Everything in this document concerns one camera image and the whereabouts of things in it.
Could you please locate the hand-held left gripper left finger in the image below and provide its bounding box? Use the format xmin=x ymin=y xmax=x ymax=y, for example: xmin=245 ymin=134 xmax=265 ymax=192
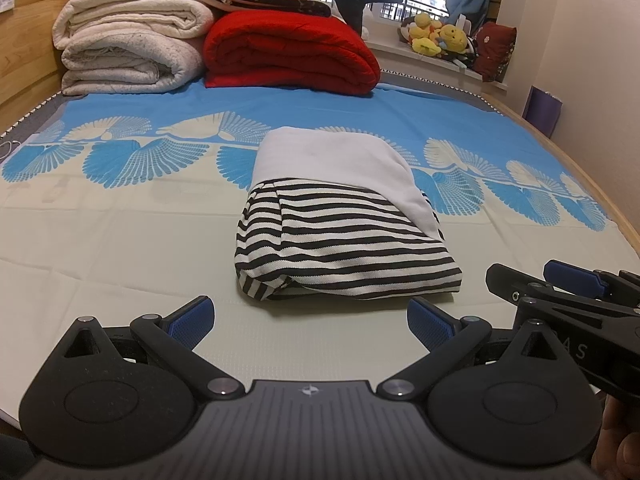
xmin=47 ymin=296 xmax=246 ymax=401

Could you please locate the yellow duck plush toy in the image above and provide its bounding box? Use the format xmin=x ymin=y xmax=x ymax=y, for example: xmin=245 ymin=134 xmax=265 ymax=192
xmin=407 ymin=12 xmax=443 ymax=57

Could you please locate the wooden headboard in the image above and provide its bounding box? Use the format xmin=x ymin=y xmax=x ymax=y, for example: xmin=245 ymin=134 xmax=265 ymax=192
xmin=0 ymin=0 xmax=96 ymax=116

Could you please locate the cream folded blanket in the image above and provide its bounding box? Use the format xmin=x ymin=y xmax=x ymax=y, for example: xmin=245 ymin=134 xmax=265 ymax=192
xmin=52 ymin=0 xmax=216 ymax=51

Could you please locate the purple bag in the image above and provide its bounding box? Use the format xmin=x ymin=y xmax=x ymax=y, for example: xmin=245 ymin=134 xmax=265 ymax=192
xmin=525 ymin=86 xmax=564 ymax=138

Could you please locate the dark red cushion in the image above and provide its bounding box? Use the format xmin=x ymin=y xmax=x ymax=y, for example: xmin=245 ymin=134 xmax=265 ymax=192
xmin=470 ymin=21 xmax=517 ymax=82

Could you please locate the yellow round plush toy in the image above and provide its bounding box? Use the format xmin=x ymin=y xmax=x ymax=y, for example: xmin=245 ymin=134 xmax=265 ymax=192
xmin=440 ymin=24 xmax=468 ymax=56

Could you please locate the black striped plush toy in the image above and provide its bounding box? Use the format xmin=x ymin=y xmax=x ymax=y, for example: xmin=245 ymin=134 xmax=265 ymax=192
xmin=452 ymin=40 xmax=476 ymax=68

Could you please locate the person's right hand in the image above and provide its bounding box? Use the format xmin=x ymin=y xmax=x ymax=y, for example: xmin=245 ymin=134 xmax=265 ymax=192
xmin=592 ymin=392 xmax=640 ymax=480

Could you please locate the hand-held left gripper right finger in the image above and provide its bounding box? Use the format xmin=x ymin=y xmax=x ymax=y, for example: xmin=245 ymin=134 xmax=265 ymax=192
xmin=375 ymin=297 xmax=571 ymax=401

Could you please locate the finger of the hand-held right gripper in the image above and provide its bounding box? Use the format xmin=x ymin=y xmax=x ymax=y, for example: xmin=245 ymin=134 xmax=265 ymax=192
xmin=486 ymin=262 xmax=640 ymax=332
xmin=544 ymin=259 xmax=640 ymax=307

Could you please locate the striped shirt with white vest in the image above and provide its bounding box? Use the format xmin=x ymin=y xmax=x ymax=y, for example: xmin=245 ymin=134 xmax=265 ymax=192
xmin=235 ymin=126 xmax=463 ymax=303

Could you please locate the red folded blanket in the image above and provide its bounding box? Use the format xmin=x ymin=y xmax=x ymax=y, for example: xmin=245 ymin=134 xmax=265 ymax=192
xmin=202 ymin=9 xmax=382 ymax=96

